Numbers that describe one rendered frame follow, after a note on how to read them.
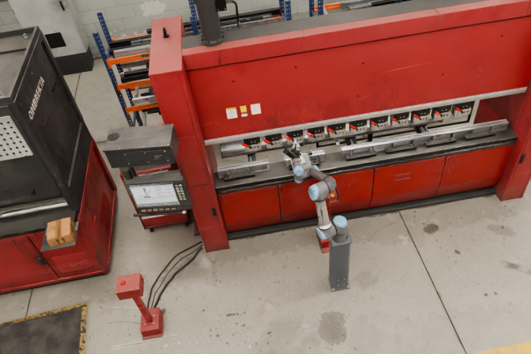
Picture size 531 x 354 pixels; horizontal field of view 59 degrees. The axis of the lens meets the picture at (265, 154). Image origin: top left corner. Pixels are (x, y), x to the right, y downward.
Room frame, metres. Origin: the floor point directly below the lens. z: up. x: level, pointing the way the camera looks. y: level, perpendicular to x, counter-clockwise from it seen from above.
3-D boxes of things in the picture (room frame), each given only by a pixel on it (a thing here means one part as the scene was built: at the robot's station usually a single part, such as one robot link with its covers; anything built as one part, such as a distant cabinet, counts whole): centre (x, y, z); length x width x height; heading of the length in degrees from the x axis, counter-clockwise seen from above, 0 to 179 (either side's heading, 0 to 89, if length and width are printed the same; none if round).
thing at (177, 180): (2.59, 0.88, 1.42); 0.45 x 0.12 x 0.36; 85
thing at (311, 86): (3.26, -0.97, 1.74); 3.00 x 0.08 x 0.80; 93
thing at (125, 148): (2.68, 0.92, 1.53); 0.51 x 0.25 x 0.85; 85
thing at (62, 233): (2.62, 1.88, 1.04); 0.30 x 0.26 x 0.12; 94
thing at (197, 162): (3.36, 0.66, 1.15); 0.85 x 0.25 x 2.30; 3
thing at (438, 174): (3.22, -0.97, 0.41); 3.00 x 0.21 x 0.83; 93
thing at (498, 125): (3.29, -1.58, 0.92); 1.67 x 0.06 x 0.10; 93
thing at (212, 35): (3.34, 0.22, 2.53); 0.33 x 0.25 x 0.47; 93
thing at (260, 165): (3.21, 0.23, 0.92); 0.50 x 0.06 x 0.10; 93
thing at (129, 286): (2.18, 1.29, 0.41); 0.25 x 0.20 x 0.83; 3
